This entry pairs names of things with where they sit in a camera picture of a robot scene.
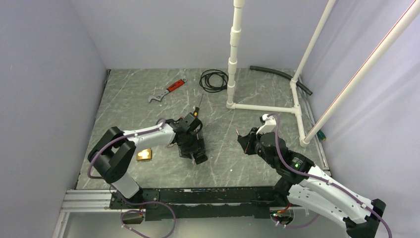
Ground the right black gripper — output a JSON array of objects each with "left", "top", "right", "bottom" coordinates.
[{"left": 238, "top": 127, "right": 278, "bottom": 169}]

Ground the coiled black cable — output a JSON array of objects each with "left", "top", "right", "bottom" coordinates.
[{"left": 199, "top": 69, "right": 229, "bottom": 94}]

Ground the white PVC pipe frame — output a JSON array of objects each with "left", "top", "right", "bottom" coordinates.
[{"left": 225, "top": 0, "right": 420, "bottom": 148}]

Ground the yellow black screwdriver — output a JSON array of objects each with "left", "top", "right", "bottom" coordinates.
[{"left": 193, "top": 93, "right": 204, "bottom": 117}]

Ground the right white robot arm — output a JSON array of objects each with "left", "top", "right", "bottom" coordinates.
[{"left": 237, "top": 127, "right": 386, "bottom": 238}]

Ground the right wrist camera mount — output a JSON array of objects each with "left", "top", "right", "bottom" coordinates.
[{"left": 256, "top": 113, "right": 276, "bottom": 134}]

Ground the black foam tube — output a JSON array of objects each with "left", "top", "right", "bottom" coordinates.
[{"left": 250, "top": 65, "right": 314, "bottom": 96}]

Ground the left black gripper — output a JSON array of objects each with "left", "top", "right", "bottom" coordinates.
[{"left": 178, "top": 128, "right": 206, "bottom": 159}]

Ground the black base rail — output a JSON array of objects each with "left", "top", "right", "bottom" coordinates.
[{"left": 109, "top": 186, "right": 289, "bottom": 221}]

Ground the green orange screwdriver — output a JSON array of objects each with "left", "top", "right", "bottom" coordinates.
[{"left": 316, "top": 130, "right": 327, "bottom": 141}]

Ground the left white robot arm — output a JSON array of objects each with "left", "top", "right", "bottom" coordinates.
[{"left": 87, "top": 113, "right": 208, "bottom": 208}]

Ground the brass padlock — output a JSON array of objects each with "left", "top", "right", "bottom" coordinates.
[{"left": 136, "top": 148, "right": 152, "bottom": 162}]

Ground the red handled adjustable wrench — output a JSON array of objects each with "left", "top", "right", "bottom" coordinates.
[{"left": 148, "top": 78, "right": 187, "bottom": 103}]

